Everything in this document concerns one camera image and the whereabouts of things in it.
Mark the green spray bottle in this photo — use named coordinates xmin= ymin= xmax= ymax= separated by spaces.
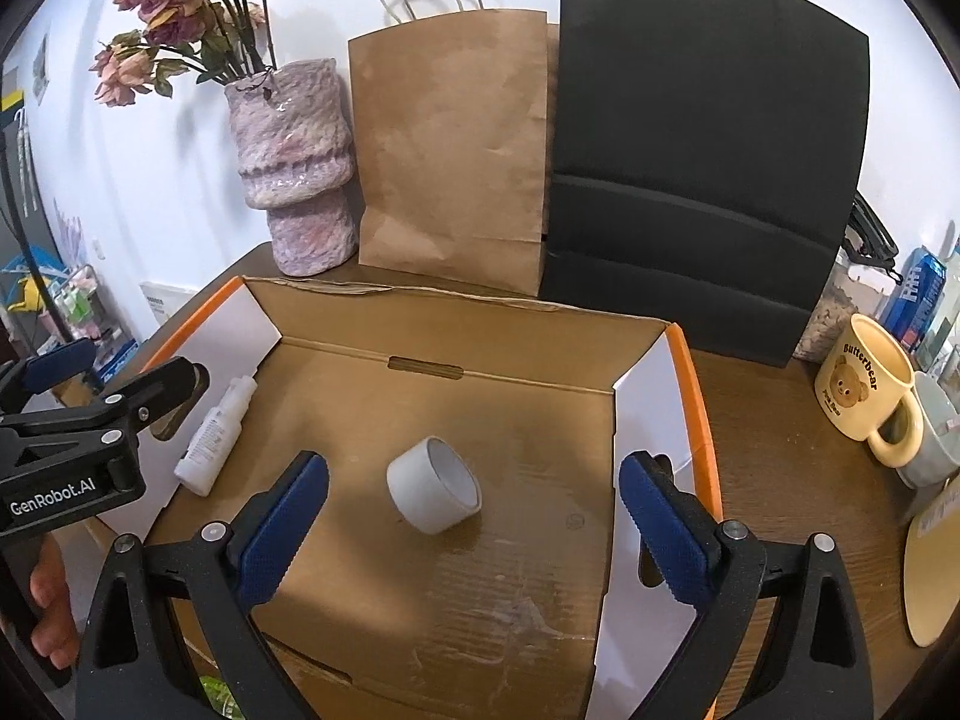
xmin=200 ymin=676 xmax=244 ymax=720

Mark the white tape roll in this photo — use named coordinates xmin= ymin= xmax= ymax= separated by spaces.
xmin=386 ymin=437 xmax=482 ymax=535

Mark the cream thermos jug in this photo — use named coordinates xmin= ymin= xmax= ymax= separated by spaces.
xmin=903 ymin=478 xmax=960 ymax=649

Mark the yellow bear mug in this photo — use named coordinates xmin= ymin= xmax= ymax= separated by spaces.
xmin=814 ymin=314 xmax=924 ymax=468

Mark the black paper bag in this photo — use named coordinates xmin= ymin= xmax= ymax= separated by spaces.
xmin=540 ymin=0 xmax=871 ymax=366

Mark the dried rose bouquet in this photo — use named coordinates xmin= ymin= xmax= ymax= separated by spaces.
xmin=89 ymin=0 xmax=278 ymax=107

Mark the glass food jar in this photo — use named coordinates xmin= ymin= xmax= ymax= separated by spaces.
xmin=793 ymin=249 xmax=896 ymax=364

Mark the red cardboard box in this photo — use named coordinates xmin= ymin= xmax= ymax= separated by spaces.
xmin=104 ymin=277 xmax=722 ymax=718

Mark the pink textured vase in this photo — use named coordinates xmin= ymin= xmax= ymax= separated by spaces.
xmin=224 ymin=59 xmax=358 ymax=278

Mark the white spray bottle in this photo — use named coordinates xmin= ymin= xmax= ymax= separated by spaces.
xmin=174 ymin=376 xmax=257 ymax=497

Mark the person's left hand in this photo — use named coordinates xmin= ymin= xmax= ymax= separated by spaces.
xmin=29 ymin=535 xmax=80 ymax=670

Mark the grey ceramic bowl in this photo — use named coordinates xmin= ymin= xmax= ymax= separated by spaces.
xmin=898 ymin=372 xmax=958 ymax=489

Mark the brown paper bag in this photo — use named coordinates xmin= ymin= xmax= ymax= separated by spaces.
xmin=348 ymin=5 xmax=550 ymax=296

